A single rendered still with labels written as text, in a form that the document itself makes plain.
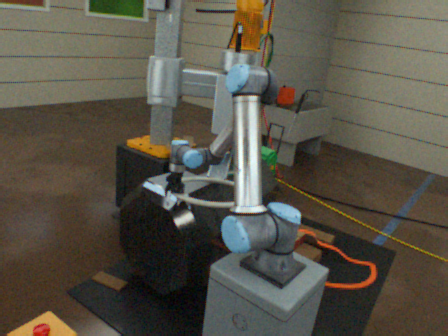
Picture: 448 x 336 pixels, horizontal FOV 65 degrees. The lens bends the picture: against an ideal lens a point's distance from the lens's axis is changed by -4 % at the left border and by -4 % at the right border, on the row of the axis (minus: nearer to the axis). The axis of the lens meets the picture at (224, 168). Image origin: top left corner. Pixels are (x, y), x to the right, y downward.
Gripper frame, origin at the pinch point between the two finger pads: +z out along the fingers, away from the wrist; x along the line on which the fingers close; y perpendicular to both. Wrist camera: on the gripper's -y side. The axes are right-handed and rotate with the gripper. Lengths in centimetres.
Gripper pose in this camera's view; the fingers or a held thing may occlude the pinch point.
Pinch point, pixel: (172, 203)
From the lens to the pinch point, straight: 209.1
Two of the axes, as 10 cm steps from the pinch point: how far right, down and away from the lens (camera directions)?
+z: -1.4, 9.5, 2.9
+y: 3.9, 3.2, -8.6
